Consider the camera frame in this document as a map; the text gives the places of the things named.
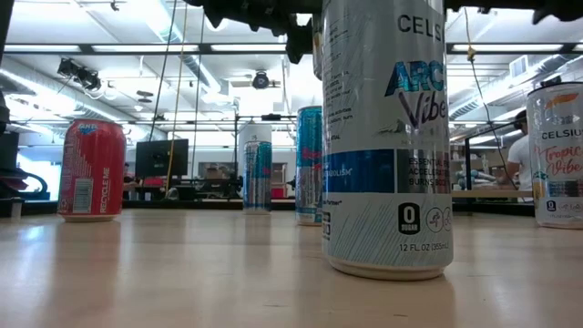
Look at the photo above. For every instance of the cardboard box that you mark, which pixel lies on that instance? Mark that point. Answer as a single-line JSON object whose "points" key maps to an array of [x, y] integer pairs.
{"points": [[214, 172]]}

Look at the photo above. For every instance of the red storage bin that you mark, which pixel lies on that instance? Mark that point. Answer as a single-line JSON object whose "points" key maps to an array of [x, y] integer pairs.
{"points": [[277, 192]]}

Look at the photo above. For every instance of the red Fanta soda can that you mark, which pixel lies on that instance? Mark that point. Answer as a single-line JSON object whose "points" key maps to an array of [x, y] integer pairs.
{"points": [[91, 168]]}

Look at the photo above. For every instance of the white Celsius Tropical Vibe can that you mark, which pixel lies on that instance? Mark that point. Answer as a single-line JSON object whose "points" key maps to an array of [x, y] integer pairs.
{"points": [[558, 159]]}

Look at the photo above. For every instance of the black overhead beam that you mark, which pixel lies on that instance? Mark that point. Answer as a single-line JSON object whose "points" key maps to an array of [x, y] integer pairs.
{"points": [[205, 48]]}

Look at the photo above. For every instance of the black ceiling dome camera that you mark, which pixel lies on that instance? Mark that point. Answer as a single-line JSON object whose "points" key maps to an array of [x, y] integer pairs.
{"points": [[260, 81]]}

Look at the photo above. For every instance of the person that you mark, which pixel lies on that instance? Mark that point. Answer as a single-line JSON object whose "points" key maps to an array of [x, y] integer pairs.
{"points": [[129, 177], [521, 155]]}

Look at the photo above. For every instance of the raised wooden shelf board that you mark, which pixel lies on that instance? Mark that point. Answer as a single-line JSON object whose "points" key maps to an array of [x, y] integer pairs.
{"points": [[492, 194]]}

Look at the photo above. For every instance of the black curved tube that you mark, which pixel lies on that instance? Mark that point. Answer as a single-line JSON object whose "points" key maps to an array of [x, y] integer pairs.
{"points": [[27, 196]]}

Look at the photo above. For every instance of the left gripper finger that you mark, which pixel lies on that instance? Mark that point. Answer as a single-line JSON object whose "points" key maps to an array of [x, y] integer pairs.
{"points": [[298, 41]]}

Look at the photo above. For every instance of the black ceiling spotlight cluster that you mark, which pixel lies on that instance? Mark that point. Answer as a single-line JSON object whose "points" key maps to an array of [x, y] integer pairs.
{"points": [[79, 75]]}

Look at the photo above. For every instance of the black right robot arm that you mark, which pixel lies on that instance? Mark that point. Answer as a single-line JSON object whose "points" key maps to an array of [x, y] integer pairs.
{"points": [[501, 4]]}

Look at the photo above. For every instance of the blue silver Red Bull can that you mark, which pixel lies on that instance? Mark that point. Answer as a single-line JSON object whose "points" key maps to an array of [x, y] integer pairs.
{"points": [[257, 177], [309, 159]]}

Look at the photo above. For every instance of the white blue Celsius Arctic can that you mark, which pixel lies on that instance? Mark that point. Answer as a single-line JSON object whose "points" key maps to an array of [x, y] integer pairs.
{"points": [[378, 136]]}

